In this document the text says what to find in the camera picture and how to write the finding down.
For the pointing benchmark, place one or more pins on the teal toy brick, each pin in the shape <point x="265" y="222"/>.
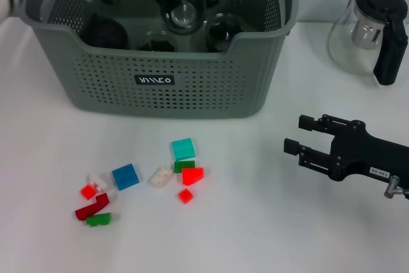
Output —
<point x="182" y="149"/>

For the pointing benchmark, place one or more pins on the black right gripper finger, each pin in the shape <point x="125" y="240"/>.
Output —
<point x="313" y="157"/>
<point x="322" y="123"/>

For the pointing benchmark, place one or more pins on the dark green flat toy brick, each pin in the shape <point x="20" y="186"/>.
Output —
<point x="183" y="166"/>

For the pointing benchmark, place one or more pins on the dark red bent toy brick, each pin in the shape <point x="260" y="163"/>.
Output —
<point x="100" y="202"/>

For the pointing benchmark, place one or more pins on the dark round clay teapot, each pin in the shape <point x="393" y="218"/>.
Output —
<point x="103" y="34"/>

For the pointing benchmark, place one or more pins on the clear small lego brick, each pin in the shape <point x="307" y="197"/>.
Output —
<point x="97" y="180"/>

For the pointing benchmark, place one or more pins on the red sloped toy brick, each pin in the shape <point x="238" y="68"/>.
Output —
<point x="191" y="176"/>

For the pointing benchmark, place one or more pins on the grey perforated plastic storage bin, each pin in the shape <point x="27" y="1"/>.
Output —
<point x="191" y="94"/>

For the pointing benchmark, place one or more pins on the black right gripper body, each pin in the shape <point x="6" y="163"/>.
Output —
<point x="367" y="158"/>

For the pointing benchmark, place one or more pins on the bright green arched toy brick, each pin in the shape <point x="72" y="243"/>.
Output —
<point x="99" y="220"/>

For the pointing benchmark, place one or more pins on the blue toy brick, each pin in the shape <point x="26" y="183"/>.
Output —
<point x="125" y="177"/>

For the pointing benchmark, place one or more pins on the glass teacup with black sleeve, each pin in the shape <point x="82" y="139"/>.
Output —
<point x="156" y="44"/>
<point x="223" y="34"/>
<point x="182" y="14"/>

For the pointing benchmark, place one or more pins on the small red toy brick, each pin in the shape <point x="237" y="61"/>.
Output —
<point x="186" y="195"/>
<point x="88" y="191"/>

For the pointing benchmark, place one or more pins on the translucent white toy brick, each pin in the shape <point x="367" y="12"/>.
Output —
<point x="160" y="177"/>

